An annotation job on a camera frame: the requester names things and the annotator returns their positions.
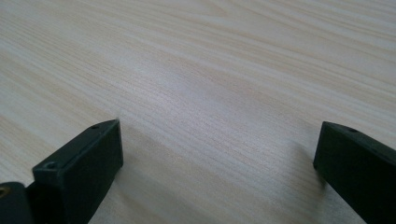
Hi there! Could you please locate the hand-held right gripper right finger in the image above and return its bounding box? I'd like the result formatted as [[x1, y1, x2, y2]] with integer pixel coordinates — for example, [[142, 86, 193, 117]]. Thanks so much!
[[313, 120, 396, 224]]

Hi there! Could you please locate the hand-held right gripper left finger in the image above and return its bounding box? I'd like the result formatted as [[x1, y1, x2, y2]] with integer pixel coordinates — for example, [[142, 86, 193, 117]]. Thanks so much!
[[26, 119, 124, 224]]

